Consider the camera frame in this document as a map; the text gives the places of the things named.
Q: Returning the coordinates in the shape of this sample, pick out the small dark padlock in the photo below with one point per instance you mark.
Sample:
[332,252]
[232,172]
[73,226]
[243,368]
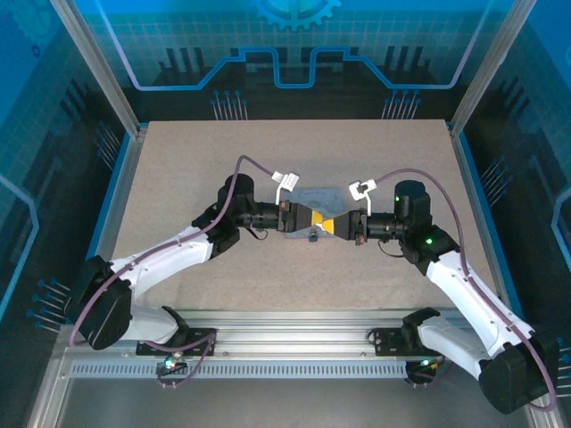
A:
[313,236]

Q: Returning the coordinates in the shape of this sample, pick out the pale blue cartoon tin box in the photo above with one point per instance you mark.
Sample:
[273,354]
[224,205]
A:
[321,196]

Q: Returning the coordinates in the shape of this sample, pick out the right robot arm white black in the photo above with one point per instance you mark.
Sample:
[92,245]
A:
[468,290]

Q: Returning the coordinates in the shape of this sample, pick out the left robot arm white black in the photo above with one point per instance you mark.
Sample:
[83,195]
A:
[156,258]

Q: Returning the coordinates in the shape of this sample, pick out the aluminium front beam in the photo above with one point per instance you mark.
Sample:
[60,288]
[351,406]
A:
[290,330]

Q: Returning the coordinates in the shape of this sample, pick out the small lit connector board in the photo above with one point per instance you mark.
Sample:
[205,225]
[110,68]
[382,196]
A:
[427,362]
[171,361]

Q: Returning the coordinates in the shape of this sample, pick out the grey metal front panel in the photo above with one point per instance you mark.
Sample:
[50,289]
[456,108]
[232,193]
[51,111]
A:
[290,401]

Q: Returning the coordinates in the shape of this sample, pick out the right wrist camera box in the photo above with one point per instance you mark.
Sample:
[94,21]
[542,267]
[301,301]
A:
[359,189]

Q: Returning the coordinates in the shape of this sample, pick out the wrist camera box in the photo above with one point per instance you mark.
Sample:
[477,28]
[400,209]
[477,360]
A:
[359,189]
[290,180]

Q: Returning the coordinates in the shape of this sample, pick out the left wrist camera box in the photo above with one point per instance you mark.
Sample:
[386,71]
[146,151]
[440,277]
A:
[290,180]

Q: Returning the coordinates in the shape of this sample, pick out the aluminium side rail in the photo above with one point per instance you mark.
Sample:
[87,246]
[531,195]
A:
[468,178]
[114,209]

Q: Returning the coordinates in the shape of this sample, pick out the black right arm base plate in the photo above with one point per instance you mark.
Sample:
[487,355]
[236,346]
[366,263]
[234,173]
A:
[386,343]

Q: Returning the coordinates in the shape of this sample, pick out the aluminium frame post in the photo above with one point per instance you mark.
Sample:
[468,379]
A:
[490,67]
[112,84]

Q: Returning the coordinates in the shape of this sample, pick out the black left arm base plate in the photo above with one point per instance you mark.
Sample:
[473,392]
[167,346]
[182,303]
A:
[145,348]

